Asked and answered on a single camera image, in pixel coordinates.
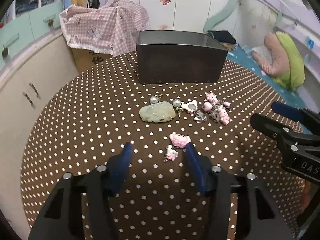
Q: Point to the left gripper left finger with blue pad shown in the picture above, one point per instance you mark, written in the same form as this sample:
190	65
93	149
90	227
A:
118	170

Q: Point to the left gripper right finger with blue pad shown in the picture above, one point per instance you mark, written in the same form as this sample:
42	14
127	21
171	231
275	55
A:
200	169

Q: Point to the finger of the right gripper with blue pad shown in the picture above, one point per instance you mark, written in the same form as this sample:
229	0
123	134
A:
287	111
268	126

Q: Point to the pink cartoon keychain charm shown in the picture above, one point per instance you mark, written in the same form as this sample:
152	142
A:
177	142

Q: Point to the silver chain charm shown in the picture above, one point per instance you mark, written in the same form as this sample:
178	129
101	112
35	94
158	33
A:
199	116

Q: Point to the green jade carved pendant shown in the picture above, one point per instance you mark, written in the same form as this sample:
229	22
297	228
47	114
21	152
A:
158	112

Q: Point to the pearl earring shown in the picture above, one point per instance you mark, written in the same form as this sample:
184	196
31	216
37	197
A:
155	98
177	105

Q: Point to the green pillow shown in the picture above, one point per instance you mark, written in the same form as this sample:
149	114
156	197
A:
295	76

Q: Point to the pink stuffed pillow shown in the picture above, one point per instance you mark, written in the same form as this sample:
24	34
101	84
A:
280	62

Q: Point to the brown polka dot tablecloth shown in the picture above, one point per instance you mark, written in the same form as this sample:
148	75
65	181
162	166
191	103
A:
93	116

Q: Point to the white triangular charm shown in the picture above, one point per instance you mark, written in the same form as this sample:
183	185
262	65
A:
190	107

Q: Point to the blue patterned bed mattress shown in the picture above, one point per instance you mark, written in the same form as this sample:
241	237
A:
242	55

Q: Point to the folded dark clothes pile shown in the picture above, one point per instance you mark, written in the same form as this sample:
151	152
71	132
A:
222	36

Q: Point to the brown cardboard box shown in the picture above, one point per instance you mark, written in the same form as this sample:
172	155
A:
85	59

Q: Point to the grey metal rectangular tray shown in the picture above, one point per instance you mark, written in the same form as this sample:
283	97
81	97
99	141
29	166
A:
172	56

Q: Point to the white curved floor cabinet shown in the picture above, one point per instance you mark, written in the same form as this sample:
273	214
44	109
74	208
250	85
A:
28	82

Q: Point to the pink checked cloth cover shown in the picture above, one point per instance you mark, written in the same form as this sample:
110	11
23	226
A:
111	29

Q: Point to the teal drawer unit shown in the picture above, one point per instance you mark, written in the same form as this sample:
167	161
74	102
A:
20	32

